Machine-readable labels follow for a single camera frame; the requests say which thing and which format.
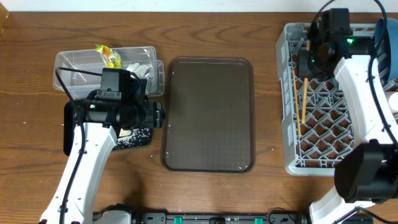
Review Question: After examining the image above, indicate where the pink cup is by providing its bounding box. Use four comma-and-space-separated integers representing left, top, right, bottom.
385, 91, 398, 113

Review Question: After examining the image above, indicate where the clear plastic bin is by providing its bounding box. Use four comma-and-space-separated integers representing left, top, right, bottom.
55, 46, 165, 99

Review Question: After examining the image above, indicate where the yellow snack wrapper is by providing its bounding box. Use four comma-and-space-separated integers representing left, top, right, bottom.
95, 45, 122, 68

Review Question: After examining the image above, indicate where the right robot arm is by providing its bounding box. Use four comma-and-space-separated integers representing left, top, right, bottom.
297, 8, 397, 223

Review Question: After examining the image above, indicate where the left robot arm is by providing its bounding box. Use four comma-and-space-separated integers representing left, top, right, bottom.
39, 68, 165, 223

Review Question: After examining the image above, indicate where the grey dishwasher rack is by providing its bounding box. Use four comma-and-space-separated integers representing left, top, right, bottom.
275, 22, 398, 177

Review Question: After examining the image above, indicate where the white tissue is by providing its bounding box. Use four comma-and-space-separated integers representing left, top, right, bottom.
126, 63, 150, 78

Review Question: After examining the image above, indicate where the brown serving tray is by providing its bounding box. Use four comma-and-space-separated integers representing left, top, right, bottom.
161, 57, 256, 174

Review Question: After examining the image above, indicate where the black tray bin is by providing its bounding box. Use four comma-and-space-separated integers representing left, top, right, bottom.
63, 102, 152, 156

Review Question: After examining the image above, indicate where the blue plate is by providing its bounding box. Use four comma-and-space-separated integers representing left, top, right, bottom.
377, 18, 397, 81

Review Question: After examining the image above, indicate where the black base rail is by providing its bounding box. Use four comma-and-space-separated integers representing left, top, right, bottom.
93, 203, 312, 224

